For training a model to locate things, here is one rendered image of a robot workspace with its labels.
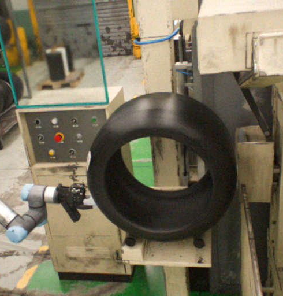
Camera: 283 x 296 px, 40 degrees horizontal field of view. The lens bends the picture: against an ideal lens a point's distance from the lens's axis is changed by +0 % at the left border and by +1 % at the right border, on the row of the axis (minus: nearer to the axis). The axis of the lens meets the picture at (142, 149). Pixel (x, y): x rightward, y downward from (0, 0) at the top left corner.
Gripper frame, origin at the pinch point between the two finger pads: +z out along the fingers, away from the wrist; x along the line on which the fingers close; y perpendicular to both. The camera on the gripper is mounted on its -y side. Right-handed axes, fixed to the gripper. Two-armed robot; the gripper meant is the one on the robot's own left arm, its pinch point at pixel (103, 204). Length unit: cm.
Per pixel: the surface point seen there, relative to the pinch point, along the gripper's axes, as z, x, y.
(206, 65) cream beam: 37, -34, 69
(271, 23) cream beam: 52, -34, 80
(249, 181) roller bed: 62, 21, 7
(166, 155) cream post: 23.3, 27.7, 12.6
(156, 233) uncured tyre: 24.7, -12.3, -2.2
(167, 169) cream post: 24.3, 27.7, 5.0
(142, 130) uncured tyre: 18.1, -12.1, 40.7
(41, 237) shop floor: -83, 109, -114
